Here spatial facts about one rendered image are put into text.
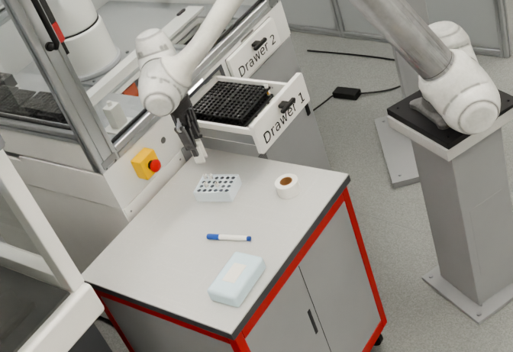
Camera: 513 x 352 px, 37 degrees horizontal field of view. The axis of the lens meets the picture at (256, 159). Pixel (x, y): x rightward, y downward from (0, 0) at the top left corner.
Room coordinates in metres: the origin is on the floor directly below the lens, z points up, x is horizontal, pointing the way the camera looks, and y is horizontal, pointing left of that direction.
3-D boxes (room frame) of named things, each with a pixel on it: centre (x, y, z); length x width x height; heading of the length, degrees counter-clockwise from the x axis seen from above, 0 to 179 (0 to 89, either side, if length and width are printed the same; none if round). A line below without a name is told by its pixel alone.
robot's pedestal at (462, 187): (1.87, -0.61, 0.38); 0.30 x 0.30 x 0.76; 18
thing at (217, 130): (2.17, 0.02, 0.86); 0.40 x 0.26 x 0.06; 44
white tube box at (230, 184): (1.89, 0.14, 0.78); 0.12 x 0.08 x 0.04; 58
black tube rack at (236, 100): (2.17, 0.01, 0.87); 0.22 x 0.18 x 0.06; 44
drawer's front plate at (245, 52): (2.47, -0.13, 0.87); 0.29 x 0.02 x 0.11; 134
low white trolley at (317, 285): (1.75, 0.19, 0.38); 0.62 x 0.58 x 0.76; 134
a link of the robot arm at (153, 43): (1.91, 0.16, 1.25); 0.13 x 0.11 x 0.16; 173
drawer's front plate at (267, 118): (2.02, -0.12, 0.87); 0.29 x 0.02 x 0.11; 134
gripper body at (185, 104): (1.92, 0.15, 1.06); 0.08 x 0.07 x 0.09; 158
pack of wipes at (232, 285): (1.48, 0.16, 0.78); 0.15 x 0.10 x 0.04; 136
